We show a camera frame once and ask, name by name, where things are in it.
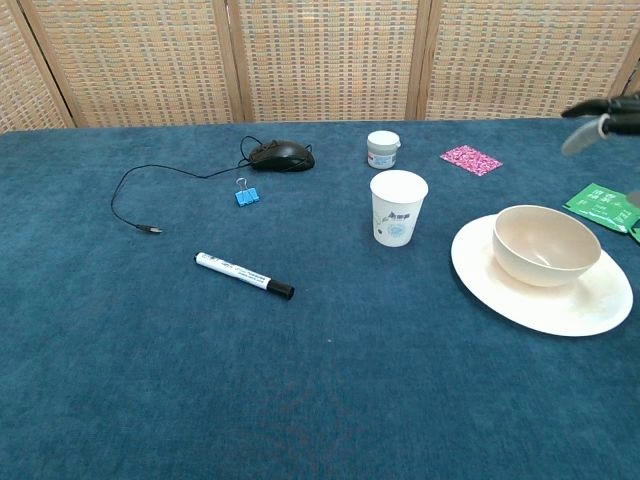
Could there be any black mouse cable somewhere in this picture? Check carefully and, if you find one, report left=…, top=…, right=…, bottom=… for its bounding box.
left=110, top=135, right=261, bottom=236

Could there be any blue binder clip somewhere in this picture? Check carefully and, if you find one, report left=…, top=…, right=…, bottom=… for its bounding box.
left=233, top=177, right=262, bottom=207

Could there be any green tea packet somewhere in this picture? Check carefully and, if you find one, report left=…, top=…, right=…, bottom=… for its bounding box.
left=562, top=182, right=640, bottom=244

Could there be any white round plate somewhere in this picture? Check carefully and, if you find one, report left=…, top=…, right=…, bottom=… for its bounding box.
left=450, top=213, right=635, bottom=337

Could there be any printed white paper cup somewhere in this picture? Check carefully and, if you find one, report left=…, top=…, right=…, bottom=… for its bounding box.
left=369, top=169, right=430, bottom=248

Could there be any small white jar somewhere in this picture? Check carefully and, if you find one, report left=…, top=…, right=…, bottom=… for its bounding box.
left=366, top=130, right=403, bottom=170

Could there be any woven wooden folding screen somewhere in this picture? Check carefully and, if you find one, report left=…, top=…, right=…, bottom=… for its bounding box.
left=0, top=0, right=640, bottom=134

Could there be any pink patterned card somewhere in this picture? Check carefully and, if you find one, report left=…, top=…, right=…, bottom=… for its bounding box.
left=439, top=144, right=503, bottom=177

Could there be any blue table cloth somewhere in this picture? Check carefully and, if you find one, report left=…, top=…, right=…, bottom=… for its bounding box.
left=0, top=115, right=640, bottom=480

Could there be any beige bowl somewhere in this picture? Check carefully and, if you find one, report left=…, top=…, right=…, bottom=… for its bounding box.
left=492, top=204, right=603, bottom=289

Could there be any black computer mouse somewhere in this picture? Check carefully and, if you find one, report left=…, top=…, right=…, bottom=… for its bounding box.
left=249, top=139, right=317, bottom=174

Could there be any white marker with black cap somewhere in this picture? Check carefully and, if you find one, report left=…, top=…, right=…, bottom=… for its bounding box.
left=193, top=251, right=296, bottom=302

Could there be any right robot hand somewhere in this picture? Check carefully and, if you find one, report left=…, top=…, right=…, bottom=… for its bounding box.
left=560, top=95, right=640, bottom=207

